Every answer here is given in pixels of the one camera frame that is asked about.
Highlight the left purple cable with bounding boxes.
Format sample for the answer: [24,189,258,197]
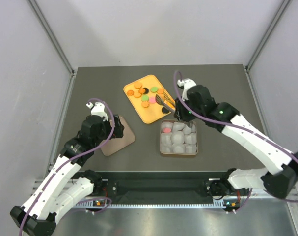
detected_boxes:
[17,98,114,236]

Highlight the gold cookie tin box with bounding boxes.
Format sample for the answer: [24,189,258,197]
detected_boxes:
[159,120,198,157]

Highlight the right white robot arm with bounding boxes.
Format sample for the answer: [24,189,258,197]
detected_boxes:
[174,79,298,200]

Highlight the green cookie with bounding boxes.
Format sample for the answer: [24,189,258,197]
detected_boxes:
[141,95,149,102]
[150,87,159,93]

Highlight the orange cookie right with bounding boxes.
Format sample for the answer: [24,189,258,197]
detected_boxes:
[157,88,164,94]

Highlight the brown flower cookie left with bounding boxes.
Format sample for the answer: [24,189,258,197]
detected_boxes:
[127,90,134,96]

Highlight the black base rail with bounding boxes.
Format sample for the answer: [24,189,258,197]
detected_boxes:
[99,172,237,205]

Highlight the orange cookie centre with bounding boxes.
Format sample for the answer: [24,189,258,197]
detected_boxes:
[134,88,145,98]

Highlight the orange fish cookie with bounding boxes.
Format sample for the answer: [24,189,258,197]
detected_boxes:
[169,100,176,109]

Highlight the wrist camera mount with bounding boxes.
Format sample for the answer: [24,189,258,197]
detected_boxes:
[177,78,196,91]
[86,102,108,121]

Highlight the orange flower cookie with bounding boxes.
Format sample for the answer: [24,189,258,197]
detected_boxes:
[141,101,149,108]

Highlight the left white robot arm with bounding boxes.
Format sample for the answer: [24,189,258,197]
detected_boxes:
[10,115,124,236]

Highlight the orange round cookie top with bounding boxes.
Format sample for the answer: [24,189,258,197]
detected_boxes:
[134,82,142,89]

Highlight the orange plastic tray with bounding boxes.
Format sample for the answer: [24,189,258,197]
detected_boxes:
[123,75,175,124]

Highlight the black sandwich cookie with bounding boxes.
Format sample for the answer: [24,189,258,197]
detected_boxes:
[139,88,149,94]
[162,107,170,114]

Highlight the gold tin lid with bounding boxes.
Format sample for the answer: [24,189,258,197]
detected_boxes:
[101,115,135,156]

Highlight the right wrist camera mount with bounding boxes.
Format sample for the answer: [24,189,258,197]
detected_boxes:
[177,78,196,91]

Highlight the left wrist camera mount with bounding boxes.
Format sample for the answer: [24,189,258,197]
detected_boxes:
[86,102,108,121]

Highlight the pink sandwich cookie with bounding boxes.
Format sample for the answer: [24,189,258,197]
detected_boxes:
[163,127,172,133]

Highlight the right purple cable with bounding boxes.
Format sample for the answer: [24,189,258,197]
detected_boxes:
[173,70,298,214]

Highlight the purple cable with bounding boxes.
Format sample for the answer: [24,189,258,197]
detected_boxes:
[173,70,298,214]
[17,98,114,236]

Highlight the metal tongs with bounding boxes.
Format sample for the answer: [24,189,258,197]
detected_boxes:
[155,93,179,119]

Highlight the white paper cup centre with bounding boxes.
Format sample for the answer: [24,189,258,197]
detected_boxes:
[171,131,185,144]

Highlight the white paper cup lower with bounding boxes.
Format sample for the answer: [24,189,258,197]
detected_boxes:
[172,144,186,154]

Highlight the white paper cup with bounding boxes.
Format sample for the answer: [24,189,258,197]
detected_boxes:
[171,131,185,144]
[172,144,186,154]
[160,133,173,146]

